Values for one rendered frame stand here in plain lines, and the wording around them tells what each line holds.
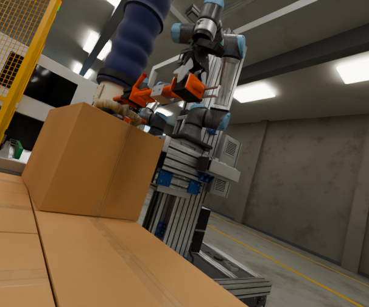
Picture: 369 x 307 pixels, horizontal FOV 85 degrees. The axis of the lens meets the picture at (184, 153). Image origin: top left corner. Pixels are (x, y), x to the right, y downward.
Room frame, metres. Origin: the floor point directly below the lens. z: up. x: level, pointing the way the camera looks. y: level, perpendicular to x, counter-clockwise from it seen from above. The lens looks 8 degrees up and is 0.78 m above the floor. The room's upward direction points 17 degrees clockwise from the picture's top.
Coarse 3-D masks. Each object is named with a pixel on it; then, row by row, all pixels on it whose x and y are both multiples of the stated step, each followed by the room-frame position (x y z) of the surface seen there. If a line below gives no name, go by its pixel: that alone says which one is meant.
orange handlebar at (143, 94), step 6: (192, 84) 0.58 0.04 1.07; (198, 84) 0.58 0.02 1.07; (144, 90) 0.78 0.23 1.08; (150, 90) 0.74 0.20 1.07; (168, 90) 0.67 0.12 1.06; (198, 90) 0.60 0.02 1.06; (120, 96) 0.93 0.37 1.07; (138, 96) 0.82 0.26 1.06; (144, 96) 0.79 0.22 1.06; (174, 96) 0.70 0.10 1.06; (120, 102) 1.01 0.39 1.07; (150, 102) 0.83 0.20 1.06; (144, 120) 1.26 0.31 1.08
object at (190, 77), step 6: (174, 78) 0.63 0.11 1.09; (186, 78) 0.60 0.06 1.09; (192, 78) 0.58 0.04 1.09; (174, 84) 0.63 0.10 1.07; (180, 84) 0.61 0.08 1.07; (186, 84) 0.57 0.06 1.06; (174, 90) 0.62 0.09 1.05; (180, 90) 0.61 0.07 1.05; (186, 90) 0.59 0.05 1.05; (192, 90) 0.59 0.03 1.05; (180, 96) 0.65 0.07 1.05; (186, 96) 0.64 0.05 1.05; (192, 96) 0.62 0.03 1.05; (198, 96) 0.61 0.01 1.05
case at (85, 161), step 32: (64, 128) 0.79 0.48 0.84; (96, 128) 0.76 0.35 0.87; (128, 128) 0.85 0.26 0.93; (32, 160) 1.05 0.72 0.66; (64, 160) 0.72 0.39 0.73; (96, 160) 0.79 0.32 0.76; (128, 160) 0.88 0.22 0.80; (32, 192) 0.85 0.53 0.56; (64, 192) 0.75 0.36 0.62; (96, 192) 0.82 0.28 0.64; (128, 192) 0.92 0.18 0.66
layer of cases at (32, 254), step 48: (0, 192) 0.77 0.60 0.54; (0, 240) 0.47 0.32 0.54; (48, 240) 0.53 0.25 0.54; (96, 240) 0.62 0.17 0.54; (144, 240) 0.75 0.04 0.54; (0, 288) 0.34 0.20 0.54; (48, 288) 0.37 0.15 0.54; (96, 288) 0.41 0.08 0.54; (144, 288) 0.46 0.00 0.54; (192, 288) 0.52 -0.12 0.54
